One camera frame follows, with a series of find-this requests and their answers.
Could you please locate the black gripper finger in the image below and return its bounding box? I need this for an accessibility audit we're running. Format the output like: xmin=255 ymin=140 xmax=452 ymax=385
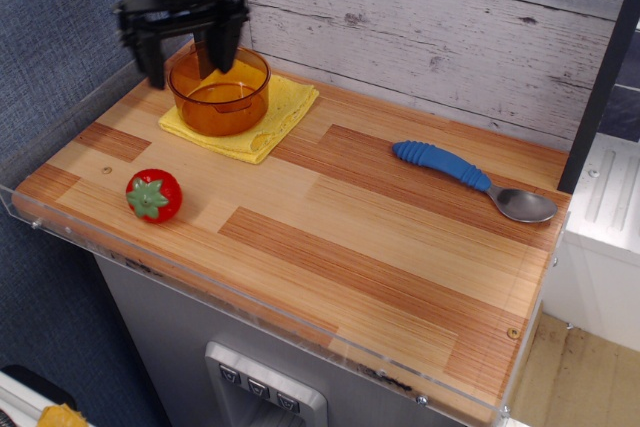
xmin=206 ymin=17 xmax=246 ymax=73
xmin=133 ymin=32 xmax=165 ymax=90

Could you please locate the orange transparent plastic container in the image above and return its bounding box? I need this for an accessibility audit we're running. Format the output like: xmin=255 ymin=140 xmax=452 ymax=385
xmin=167 ymin=48 xmax=271 ymax=137

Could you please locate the folded yellow cloth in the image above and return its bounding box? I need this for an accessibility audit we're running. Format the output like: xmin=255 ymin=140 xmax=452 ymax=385
xmin=158 ymin=72 xmax=319 ymax=164

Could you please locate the red toy strawberry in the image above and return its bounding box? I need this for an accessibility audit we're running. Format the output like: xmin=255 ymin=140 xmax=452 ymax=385
xmin=126 ymin=169 xmax=183 ymax=223

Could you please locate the clear acrylic table guard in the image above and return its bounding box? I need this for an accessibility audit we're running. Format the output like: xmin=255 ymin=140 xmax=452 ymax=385
xmin=0 ymin=16 xmax=571 ymax=427

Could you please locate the grey cabinet with button panel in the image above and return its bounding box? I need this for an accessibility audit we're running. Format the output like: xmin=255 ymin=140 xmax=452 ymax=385
xmin=97 ymin=257 xmax=456 ymax=426

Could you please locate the yellow object bottom left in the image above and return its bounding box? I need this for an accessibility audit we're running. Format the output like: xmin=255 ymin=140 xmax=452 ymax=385
xmin=36 ymin=404 xmax=89 ymax=427

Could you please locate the white ribbed side unit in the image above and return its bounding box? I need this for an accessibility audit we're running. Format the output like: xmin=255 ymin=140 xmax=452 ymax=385
xmin=542 ymin=134 xmax=639 ymax=350

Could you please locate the black left vertical post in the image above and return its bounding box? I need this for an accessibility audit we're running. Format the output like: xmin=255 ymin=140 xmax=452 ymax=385
xmin=194 ymin=38 xmax=215 ymax=80

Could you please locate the black vertical post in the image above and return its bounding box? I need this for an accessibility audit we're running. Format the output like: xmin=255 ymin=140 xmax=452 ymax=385
xmin=194 ymin=38 xmax=215 ymax=80
xmin=557 ymin=0 xmax=639 ymax=194

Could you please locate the blue handled metal spoon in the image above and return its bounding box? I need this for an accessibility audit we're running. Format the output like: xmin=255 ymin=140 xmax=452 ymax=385
xmin=392 ymin=140 xmax=558 ymax=224

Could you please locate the black right vertical post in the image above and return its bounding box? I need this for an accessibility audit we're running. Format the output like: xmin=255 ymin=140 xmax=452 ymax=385
xmin=557 ymin=0 xmax=639 ymax=194

